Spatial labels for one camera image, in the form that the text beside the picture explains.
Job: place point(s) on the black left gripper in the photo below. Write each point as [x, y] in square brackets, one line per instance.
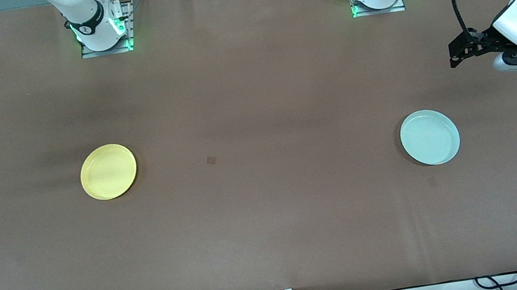
[485, 39]

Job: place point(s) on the pale green plate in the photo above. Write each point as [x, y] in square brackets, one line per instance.
[429, 137]

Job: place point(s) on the yellow plate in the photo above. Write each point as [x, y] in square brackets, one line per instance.
[108, 171]

